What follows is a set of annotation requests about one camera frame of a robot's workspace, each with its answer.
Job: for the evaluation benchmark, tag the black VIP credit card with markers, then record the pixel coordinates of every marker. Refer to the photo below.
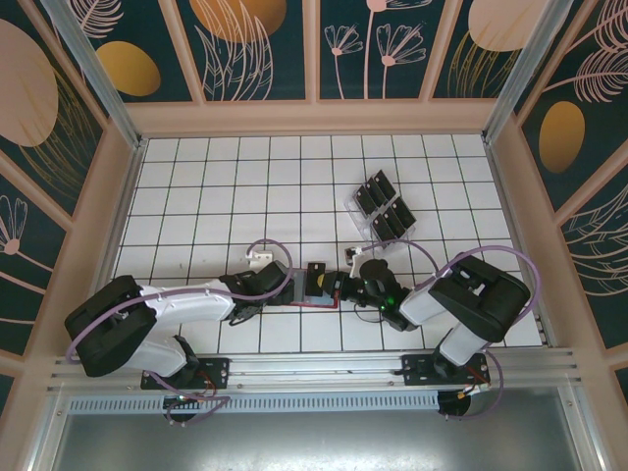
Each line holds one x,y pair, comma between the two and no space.
382,227
312,271
375,190
405,211
385,182
394,219
365,199

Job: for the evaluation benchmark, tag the red leather card holder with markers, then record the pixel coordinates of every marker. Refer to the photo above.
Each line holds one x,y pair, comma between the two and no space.
300,292

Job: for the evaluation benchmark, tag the tray of black parts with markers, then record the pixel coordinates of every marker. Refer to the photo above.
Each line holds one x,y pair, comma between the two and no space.
360,223

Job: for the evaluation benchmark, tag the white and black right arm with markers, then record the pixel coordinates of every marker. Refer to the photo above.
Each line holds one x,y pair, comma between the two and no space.
422,304

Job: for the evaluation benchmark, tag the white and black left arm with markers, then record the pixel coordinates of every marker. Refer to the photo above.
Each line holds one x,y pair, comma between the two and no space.
196,304

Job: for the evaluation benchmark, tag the grey metal sheet shelf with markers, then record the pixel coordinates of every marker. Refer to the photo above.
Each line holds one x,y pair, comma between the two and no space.
314,441

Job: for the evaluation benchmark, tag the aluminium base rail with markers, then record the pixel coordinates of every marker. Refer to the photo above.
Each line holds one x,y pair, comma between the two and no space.
314,365

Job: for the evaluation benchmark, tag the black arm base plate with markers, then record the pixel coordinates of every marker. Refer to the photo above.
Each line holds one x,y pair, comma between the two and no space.
414,368
218,370

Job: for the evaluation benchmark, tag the aluminium table edge rail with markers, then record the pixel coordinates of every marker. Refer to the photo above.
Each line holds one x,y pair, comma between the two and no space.
511,221
126,196

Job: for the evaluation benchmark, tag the aluminium frame post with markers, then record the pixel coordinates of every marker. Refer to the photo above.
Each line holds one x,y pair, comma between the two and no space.
534,59
92,64

